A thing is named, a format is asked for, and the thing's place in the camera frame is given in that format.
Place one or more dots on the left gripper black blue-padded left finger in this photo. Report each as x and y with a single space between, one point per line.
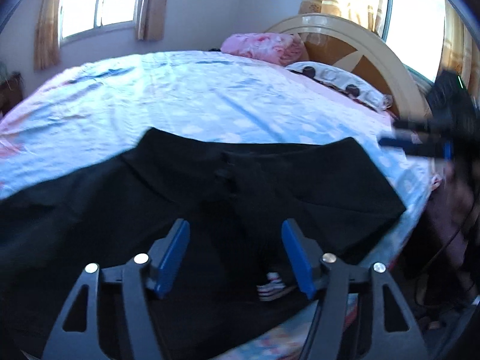
166 257

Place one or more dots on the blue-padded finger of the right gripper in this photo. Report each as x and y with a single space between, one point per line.
429 149

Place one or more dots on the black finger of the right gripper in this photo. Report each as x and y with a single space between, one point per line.
424 125

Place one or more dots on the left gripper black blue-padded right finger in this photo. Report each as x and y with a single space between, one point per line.
304 256

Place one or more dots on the black pants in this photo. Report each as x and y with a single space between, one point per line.
235 282

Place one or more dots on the white pillow with dark dots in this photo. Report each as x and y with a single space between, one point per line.
345 83

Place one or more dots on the cream and brown headboard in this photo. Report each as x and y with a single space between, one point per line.
343 44

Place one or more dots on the pink floral folded blanket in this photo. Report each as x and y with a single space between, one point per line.
276 48

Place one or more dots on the pink and blue bedspread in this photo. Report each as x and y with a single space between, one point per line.
89 113

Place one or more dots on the brown wooden desk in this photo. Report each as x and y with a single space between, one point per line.
11 93

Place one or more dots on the left beige curtain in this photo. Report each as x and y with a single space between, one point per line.
46 38

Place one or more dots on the beige curtain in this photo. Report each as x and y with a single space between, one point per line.
150 19
46 38

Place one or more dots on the right beige curtain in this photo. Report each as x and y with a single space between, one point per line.
150 19

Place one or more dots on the window with white frame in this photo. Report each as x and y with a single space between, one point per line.
79 17

